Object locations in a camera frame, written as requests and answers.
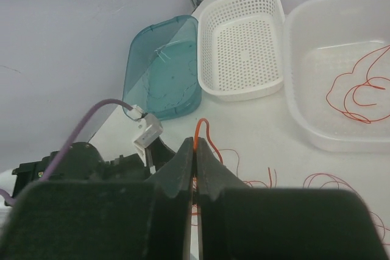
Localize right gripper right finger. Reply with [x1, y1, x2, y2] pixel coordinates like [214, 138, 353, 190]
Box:
[196, 139, 388, 259]

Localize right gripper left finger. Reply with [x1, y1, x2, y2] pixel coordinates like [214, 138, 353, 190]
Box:
[1, 138, 193, 259]

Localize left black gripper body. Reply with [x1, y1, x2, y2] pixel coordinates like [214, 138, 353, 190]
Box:
[12, 136, 177, 188]

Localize orange thin wires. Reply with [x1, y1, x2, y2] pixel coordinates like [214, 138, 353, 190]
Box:
[188, 118, 390, 248]

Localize thin dark wire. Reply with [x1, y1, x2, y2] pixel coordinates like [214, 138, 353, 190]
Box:
[143, 55, 197, 110]

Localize orange wire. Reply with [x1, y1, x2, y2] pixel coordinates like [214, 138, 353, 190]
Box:
[325, 44, 390, 124]

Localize teal transparent plastic tub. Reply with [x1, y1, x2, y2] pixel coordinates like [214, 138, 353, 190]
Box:
[122, 15, 202, 121]

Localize white perforated plastic basket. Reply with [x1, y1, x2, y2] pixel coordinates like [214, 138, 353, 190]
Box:
[197, 0, 285, 102]

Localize white plastic tub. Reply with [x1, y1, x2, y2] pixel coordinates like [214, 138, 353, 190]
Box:
[283, 0, 389, 153]

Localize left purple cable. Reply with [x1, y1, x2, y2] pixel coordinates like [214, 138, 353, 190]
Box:
[0, 98, 133, 206]

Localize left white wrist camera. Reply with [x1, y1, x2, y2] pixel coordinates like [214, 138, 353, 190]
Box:
[124, 105, 163, 165]

